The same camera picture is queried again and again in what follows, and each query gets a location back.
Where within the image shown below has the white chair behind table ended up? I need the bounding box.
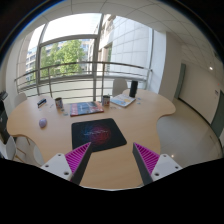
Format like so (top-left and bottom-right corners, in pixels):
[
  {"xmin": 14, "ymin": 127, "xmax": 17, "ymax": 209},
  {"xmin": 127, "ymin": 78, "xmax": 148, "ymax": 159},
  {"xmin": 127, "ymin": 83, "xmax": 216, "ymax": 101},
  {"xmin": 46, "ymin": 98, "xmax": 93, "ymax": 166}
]
[{"xmin": 112, "ymin": 78, "xmax": 128, "ymax": 96}]

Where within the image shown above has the white chair near left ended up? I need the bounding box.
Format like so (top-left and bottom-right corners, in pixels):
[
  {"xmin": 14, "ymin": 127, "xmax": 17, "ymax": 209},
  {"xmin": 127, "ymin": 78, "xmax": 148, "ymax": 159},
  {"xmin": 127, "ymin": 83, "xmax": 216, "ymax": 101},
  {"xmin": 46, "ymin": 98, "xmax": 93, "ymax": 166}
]
[{"xmin": 0, "ymin": 136, "xmax": 30, "ymax": 163}]

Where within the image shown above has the black mouse pad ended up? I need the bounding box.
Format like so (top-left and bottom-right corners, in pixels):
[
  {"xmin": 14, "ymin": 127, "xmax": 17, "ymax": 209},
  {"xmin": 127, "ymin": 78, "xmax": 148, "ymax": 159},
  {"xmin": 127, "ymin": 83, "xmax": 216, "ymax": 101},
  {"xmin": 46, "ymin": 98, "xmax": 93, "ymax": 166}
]
[{"xmin": 71, "ymin": 118, "xmax": 127, "ymax": 152}]

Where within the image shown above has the lilac computer mouse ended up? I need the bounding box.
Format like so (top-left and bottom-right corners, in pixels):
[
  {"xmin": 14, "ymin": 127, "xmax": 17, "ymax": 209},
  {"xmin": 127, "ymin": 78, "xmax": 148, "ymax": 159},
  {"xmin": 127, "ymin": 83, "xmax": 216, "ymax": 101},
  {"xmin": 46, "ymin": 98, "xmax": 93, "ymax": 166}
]
[{"xmin": 39, "ymin": 118, "xmax": 47, "ymax": 128}]

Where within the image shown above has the right patterned mug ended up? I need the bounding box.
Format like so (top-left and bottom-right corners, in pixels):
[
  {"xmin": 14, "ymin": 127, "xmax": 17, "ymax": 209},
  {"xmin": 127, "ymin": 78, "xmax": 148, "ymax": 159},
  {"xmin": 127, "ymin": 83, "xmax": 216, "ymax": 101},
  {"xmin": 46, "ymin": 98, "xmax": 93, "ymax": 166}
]
[{"xmin": 102, "ymin": 95, "xmax": 110, "ymax": 106}]

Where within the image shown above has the small dark box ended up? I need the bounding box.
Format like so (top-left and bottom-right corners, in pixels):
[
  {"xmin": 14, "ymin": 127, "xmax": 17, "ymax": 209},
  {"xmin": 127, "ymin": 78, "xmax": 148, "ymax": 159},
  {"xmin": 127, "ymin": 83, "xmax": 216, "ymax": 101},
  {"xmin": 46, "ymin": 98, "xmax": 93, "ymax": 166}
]
[{"xmin": 37, "ymin": 98, "xmax": 47, "ymax": 108}]

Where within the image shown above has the light blue booklet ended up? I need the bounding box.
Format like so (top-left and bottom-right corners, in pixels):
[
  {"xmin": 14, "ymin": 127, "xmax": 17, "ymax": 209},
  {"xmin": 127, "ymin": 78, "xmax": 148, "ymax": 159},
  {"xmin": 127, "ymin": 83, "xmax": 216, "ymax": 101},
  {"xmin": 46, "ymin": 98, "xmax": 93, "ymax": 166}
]
[{"xmin": 110, "ymin": 94, "xmax": 135, "ymax": 107}]

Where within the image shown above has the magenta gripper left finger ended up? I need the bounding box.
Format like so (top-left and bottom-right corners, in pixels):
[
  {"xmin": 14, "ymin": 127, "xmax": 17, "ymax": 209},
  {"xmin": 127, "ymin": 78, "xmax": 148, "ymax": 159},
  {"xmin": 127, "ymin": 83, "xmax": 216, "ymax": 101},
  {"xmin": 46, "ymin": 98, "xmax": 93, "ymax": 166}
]
[{"xmin": 40, "ymin": 141, "xmax": 92, "ymax": 186}]

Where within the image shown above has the patterned mug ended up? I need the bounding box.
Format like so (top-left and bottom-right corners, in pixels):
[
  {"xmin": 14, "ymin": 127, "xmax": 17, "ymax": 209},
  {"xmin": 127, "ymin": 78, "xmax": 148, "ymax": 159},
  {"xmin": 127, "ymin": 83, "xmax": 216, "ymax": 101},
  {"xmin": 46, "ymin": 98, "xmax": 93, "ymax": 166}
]
[
  {"xmin": 102, "ymin": 95, "xmax": 110, "ymax": 106},
  {"xmin": 55, "ymin": 97, "xmax": 63, "ymax": 109}
]

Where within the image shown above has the black cylindrical speaker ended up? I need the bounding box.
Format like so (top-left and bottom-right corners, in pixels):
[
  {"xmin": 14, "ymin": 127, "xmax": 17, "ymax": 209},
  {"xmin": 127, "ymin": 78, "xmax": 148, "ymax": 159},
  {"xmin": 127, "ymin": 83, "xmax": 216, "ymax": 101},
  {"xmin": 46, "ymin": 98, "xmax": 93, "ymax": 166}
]
[{"xmin": 129, "ymin": 80, "xmax": 138, "ymax": 98}]

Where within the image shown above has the left patterned mug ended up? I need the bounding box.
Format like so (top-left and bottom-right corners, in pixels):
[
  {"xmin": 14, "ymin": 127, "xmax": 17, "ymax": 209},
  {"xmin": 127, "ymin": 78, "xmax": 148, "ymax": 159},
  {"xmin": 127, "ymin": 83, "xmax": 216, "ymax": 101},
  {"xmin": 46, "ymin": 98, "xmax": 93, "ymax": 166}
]
[{"xmin": 55, "ymin": 97, "xmax": 63, "ymax": 109}]

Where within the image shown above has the dark green door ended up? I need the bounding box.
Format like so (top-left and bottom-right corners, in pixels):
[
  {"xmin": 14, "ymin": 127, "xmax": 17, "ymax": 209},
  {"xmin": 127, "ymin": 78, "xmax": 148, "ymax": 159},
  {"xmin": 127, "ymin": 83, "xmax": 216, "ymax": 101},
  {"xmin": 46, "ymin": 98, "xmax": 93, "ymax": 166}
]
[{"xmin": 174, "ymin": 63, "xmax": 186, "ymax": 99}]

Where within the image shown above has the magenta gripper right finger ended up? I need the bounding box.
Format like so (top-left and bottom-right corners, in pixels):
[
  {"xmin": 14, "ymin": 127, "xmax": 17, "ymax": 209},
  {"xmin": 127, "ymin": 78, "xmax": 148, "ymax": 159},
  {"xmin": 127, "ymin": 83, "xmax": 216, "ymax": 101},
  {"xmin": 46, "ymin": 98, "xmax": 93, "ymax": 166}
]
[{"xmin": 132, "ymin": 142, "xmax": 183, "ymax": 186}]

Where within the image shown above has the white chair far left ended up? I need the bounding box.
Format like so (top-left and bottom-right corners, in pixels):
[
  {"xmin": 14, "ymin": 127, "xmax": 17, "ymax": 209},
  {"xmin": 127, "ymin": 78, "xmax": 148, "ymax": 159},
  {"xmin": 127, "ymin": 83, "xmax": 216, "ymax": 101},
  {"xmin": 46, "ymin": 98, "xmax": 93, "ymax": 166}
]
[{"xmin": 14, "ymin": 92, "xmax": 27, "ymax": 107}]

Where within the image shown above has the metal balcony railing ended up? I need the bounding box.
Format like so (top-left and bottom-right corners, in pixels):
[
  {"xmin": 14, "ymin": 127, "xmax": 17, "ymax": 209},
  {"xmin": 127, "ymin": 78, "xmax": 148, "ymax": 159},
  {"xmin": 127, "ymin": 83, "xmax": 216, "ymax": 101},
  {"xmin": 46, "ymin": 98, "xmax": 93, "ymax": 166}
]
[{"xmin": 15, "ymin": 61, "xmax": 152, "ymax": 101}]

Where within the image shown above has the red blue magazine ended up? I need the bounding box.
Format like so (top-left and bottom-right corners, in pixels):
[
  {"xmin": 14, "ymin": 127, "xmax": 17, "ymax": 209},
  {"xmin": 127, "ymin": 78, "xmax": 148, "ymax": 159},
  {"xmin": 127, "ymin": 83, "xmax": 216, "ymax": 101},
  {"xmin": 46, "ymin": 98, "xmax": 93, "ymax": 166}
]
[{"xmin": 70, "ymin": 101, "xmax": 104, "ymax": 117}]

